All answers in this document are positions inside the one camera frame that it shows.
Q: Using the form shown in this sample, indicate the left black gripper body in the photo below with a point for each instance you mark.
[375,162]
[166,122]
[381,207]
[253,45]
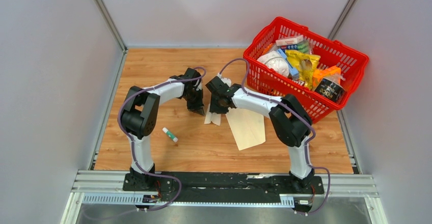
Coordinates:
[194,101]

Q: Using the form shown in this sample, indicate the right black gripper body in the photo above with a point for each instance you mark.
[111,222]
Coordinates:
[217,106]

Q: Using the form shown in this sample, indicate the white paper letter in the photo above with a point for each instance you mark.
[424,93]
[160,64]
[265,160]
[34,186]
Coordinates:
[212,117]

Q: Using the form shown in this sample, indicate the cream paper envelope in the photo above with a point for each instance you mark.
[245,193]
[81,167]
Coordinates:
[247,127]

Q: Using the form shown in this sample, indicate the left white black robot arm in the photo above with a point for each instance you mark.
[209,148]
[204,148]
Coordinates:
[138,114]

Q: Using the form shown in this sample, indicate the green white glue stick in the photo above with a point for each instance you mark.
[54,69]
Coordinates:
[170,134]

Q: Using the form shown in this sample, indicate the white round pouch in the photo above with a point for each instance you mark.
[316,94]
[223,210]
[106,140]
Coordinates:
[273,60]

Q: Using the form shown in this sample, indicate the blue flat package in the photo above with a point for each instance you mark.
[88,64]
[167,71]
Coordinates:
[294,73]

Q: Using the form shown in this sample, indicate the yellow snack bag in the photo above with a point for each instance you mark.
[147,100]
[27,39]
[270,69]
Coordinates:
[305,63]

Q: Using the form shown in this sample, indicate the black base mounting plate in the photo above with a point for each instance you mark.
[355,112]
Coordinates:
[227,188]

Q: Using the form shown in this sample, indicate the white red box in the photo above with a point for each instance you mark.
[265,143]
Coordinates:
[290,40]

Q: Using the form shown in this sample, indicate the green blue packet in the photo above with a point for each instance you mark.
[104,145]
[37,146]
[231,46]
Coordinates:
[303,47]

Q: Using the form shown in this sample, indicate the black round can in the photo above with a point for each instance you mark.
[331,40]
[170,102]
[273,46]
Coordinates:
[330,90]

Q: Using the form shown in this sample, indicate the orange package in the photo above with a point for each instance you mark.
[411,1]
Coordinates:
[333,74]

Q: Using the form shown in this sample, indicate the red plastic shopping basket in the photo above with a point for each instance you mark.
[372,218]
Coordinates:
[333,53]

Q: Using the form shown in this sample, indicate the aluminium frame rail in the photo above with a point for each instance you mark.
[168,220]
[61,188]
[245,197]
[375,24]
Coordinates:
[341,185]

